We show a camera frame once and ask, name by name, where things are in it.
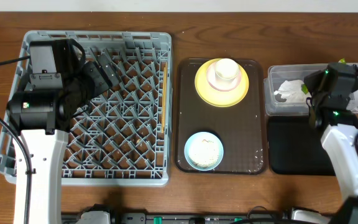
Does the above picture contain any white tissue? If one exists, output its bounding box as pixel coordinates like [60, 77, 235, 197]
[274, 80, 311, 103]

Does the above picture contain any wooden chopstick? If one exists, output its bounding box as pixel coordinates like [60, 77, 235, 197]
[161, 65, 167, 134]
[163, 65, 168, 133]

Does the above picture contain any yellow pandan cake wrapper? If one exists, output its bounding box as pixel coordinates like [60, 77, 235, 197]
[301, 58, 346, 94]

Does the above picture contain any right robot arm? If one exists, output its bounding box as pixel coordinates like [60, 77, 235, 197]
[304, 69, 358, 223]

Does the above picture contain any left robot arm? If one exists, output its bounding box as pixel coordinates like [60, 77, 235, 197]
[7, 39, 119, 223]

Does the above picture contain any grey dishwasher rack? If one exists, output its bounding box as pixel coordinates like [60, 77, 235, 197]
[0, 30, 173, 187]

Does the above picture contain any clear plastic bin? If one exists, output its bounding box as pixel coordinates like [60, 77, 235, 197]
[263, 62, 358, 117]

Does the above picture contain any black plastic tray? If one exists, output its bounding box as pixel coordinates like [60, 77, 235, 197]
[267, 116, 335, 176]

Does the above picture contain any dark brown serving tray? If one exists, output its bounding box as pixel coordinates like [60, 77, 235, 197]
[174, 58, 267, 175]

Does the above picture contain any cream plastic cup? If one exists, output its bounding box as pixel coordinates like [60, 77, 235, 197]
[214, 58, 239, 84]

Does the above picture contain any pink plastic bowl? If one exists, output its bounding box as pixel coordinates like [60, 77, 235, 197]
[206, 62, 242, 91]

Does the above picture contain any yellow plastic plate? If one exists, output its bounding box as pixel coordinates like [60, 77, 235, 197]
[195, 58, 249, 107]

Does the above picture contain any light blue rice bowl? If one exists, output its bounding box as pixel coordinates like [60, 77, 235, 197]
[184, 132, 224, 172]

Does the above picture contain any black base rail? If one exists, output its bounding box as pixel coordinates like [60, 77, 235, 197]
[61, 212, 332, 224]

